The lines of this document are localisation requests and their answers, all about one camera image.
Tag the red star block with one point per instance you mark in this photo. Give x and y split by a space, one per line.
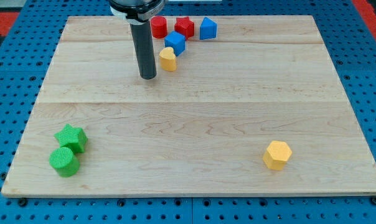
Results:
185 26

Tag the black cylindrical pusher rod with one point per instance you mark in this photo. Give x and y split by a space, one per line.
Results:
143 45

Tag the green star block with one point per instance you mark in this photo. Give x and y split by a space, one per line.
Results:
73 138

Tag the yellow hexagon block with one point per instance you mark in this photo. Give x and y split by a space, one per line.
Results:
277 155

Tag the yellow heart block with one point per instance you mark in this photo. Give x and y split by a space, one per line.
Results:
167 59

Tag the blue cube block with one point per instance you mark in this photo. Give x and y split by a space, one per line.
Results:
177 41

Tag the wooden board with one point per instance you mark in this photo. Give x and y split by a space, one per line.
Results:
202 130

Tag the green cylinder block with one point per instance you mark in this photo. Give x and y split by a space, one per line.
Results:
64 162

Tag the red cylinder block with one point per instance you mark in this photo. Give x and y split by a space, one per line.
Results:
159 27

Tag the blue pentagon block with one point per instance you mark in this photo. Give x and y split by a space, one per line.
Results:
208 29

